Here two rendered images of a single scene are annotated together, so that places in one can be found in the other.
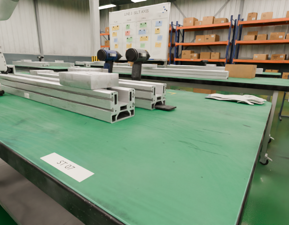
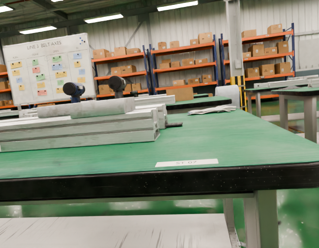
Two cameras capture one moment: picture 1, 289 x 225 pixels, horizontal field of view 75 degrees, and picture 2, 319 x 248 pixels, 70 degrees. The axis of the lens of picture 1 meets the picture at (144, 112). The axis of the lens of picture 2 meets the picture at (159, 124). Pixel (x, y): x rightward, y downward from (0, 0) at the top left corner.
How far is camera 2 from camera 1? 0.34 m
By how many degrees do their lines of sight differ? 26
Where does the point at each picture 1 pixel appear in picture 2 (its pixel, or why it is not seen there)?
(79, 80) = (106, 106)
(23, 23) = not seen: outside the picture
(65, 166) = (187, 163)
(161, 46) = (85, 80)
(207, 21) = (120, 52)
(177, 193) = (281, 149)
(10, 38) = not seen: outside the picture
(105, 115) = (145, 135)
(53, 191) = (194, 182)
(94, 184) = (230, 161)
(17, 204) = not seen: outside the picture
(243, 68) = (183, 91)
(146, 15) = (59, 47)
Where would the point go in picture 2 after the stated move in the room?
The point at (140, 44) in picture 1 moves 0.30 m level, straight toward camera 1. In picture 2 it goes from (57, 82) to (59, 80)
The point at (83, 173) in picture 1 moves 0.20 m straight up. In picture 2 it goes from (210, 160) to (201, 44)
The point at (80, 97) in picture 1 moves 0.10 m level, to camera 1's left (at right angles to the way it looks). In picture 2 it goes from (107, 126) to (69, 132)
